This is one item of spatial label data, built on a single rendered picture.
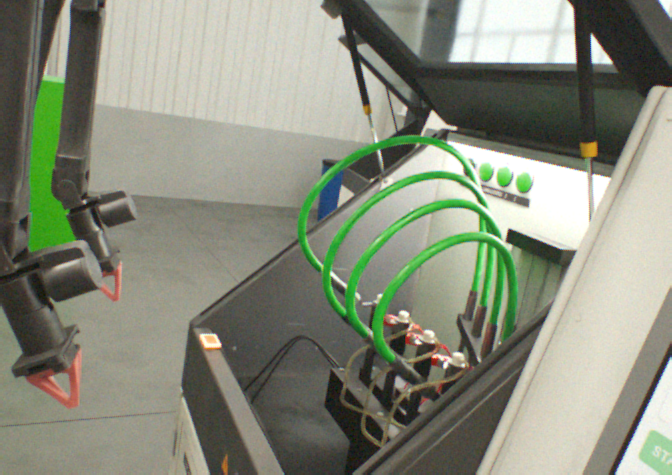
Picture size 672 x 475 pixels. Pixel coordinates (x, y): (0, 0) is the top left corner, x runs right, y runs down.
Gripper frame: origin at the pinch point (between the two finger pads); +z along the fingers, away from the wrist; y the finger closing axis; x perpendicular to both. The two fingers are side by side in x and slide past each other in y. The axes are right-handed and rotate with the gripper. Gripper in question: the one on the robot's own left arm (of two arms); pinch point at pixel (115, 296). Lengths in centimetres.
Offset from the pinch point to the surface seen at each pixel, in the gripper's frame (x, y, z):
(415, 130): -187, 365, 49
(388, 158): -159, 364, 65
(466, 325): -64, -27, 19
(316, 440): -30, -24, 33
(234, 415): -19.4, -37.2, 14.2
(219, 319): -18.6, -1.3, 11.7
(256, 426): -22.4, -40.2, 15.6
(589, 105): -74, -59, -22
